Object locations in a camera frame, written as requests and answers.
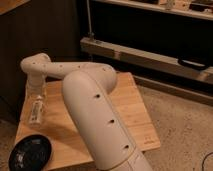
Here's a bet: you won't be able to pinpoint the metal pole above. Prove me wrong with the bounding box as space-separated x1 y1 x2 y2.
86 0 94 41

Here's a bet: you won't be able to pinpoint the white plastic bottle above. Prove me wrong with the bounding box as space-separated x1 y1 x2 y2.
28 95 44 125

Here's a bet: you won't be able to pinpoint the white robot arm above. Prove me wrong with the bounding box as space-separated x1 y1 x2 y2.
20 53 153 171

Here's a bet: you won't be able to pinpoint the black object on beam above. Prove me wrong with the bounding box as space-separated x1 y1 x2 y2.
177 58 210 71

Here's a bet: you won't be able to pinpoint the wooden table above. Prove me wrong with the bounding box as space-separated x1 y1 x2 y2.
15 73 160 171

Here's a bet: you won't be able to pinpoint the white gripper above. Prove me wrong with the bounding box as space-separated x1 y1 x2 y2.
26 83 47 105

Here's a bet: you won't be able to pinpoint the wooden shelf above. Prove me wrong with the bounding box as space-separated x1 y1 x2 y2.
94 0 213 21

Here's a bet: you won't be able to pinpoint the black ceramic bowl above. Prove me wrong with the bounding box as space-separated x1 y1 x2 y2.
8 134 52 171

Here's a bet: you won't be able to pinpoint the long wooden beam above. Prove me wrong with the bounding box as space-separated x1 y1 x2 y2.
80 37 213 85

